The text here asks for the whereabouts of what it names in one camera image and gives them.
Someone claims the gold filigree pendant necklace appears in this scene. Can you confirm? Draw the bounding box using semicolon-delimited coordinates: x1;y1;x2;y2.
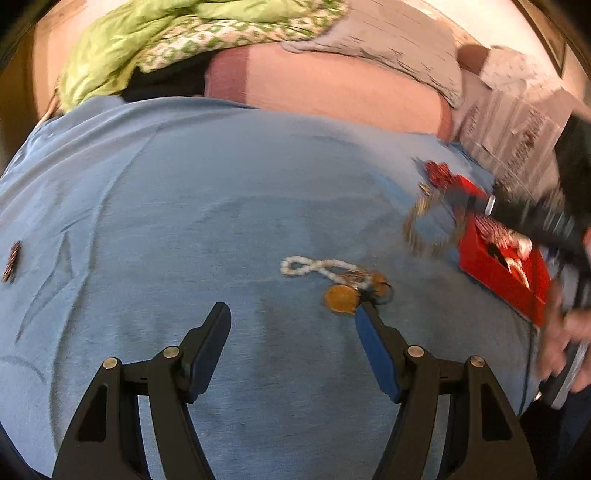
322;270;395;316

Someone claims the leopard beaded bracelet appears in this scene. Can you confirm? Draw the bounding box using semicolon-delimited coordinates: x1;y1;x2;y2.
402;191;463;258

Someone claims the person's right hand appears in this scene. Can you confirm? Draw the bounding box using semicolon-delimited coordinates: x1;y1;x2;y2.
537;227;591;394

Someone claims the red checked scrunchie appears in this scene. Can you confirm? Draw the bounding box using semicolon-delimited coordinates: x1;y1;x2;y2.
474;215;520;251

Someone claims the red tray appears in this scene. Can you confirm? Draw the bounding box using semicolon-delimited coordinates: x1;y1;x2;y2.
445;174;553;328

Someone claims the striped floral cushion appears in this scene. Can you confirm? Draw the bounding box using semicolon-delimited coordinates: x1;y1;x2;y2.
459;89;590;200

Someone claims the dark red beaded scrunchie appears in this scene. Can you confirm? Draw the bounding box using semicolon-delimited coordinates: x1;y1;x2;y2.
425;161;457;191

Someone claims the small gold earring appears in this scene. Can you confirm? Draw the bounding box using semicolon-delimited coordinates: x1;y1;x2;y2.
419;182;432;197

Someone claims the blue blanket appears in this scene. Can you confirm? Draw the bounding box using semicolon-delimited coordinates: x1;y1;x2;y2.
1;97;535;479

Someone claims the white patterned pillow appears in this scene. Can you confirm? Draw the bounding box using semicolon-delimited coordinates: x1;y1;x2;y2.
479;46;563;103

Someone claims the brown hair clip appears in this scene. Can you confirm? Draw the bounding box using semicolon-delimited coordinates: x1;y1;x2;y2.
1;241;22;283

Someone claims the grey pillow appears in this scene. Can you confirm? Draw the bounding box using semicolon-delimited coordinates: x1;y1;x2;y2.
283;1;463;109

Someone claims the pink bolster cushion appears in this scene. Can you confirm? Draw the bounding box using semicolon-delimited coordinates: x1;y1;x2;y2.
204;43;454;142

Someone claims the green quilt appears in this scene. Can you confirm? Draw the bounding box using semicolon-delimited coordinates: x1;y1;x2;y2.
57;0;349;113

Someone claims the framed wall picture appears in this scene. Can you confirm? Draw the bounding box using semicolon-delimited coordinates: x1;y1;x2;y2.
513;0;567;78

